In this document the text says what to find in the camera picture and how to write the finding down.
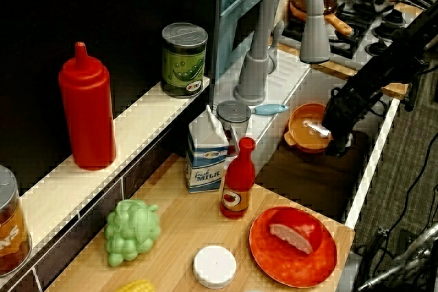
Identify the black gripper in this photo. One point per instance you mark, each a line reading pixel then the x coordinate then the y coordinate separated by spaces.
pixel 342 114

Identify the orange plastic pot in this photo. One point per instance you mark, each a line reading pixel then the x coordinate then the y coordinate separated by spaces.
pixel 302 134

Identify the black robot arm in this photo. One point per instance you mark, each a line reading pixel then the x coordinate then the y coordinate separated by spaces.
pixel 386 63

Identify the white toy sink unit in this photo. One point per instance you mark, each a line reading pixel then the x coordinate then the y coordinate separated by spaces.
pixel 284 73

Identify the pink red meat slice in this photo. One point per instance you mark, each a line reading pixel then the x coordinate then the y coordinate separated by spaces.
pixel 294 234

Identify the black stove knob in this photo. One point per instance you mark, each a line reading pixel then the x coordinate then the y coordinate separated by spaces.
pixel 374 48
pixel 393 16
pixel 384 30

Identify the red sauce bottle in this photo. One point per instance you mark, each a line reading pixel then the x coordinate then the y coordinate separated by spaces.
pixel 237 179

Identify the black toy stove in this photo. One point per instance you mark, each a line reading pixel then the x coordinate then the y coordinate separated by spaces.
pixel 359 39

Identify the grey toy faucet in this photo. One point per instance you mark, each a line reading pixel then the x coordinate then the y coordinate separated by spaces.
pixel 255 66

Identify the orange frying pan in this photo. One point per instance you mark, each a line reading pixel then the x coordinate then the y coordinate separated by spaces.
pixel 333 20

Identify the metal stand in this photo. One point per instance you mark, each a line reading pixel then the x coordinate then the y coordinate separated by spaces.
pixel 403 261

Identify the orange red plate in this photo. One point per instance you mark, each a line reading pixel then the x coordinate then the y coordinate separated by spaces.
pixel 291 268

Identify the milk carton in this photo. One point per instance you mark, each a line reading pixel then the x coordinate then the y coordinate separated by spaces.
pixel 205 155

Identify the white round lid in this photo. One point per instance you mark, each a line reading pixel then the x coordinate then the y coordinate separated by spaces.
pixel 215 266

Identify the green pea can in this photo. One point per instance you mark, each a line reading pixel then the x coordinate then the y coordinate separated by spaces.
pixel 183 63

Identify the light wooden ledge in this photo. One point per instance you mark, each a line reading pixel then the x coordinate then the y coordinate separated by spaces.
pixel 143 124

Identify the green toy grapes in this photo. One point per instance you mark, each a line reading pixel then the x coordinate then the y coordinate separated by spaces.
pixel 131 234

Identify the yellow toy corn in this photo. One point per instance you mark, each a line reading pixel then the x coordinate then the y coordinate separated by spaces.
pixel 137 287

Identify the red ketchup squeeze bottle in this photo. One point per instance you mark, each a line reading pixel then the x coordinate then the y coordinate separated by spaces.
pixel 87 110

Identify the orange beans can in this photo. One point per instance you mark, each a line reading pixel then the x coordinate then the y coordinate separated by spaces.
pixel 12 223

